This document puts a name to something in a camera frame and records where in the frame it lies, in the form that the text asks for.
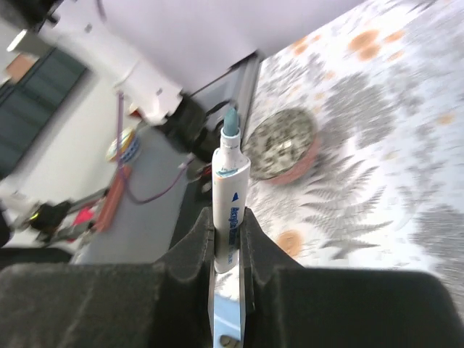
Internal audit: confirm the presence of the colourful tape roll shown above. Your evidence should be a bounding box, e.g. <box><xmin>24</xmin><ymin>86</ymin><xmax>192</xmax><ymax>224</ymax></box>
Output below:
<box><xmin>106</xmin><ymin>128</ymin><xmax>141</xmax><ymax>164</ymax></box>

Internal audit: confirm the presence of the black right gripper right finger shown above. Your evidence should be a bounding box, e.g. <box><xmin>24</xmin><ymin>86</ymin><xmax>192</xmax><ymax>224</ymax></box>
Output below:
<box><xmin>239</xmin><ymin>210</ymin><xmax>457</xmax><ymax>347</ymax></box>

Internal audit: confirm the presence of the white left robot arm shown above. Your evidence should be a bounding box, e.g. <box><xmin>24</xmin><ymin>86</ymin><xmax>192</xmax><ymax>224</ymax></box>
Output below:
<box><xmin>37</xmin><ymin>1</ymin><xmax>219</xmax><ymax>162</ymax></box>

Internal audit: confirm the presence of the green white marker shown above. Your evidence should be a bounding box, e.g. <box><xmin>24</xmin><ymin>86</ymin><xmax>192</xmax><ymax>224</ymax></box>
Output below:
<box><xmin>211</xmin><ymin>107</ymin><xmax>251</xmax><ymax>273</ymax></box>

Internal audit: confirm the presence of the floral patterned table mat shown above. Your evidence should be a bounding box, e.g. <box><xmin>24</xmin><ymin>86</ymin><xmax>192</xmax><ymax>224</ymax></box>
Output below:
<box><xmin>247</xmin><ymin>1</ymin><xmax>463</xmax><ymax>299</ymax></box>

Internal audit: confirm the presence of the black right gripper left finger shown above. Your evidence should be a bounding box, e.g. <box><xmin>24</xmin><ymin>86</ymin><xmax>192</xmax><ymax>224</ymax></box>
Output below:
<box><xmin>1</xmin><ymin>208</ymin><xmax>214</xmax><ymax>347</ymax></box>

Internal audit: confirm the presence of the leaf patterned bowl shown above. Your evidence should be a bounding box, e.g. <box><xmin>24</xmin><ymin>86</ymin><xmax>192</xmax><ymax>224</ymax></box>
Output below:
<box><xmin>242</xmin><ymin>107</ymin><xmax>320</xmax><ymax>185</ymax></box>

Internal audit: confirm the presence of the aluminium frame rail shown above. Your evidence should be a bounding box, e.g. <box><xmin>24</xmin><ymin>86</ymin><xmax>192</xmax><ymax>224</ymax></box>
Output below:
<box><xmin>192</xmin><ymin>53</ymin><xmax>261</xmax><ymax>137</ymax></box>

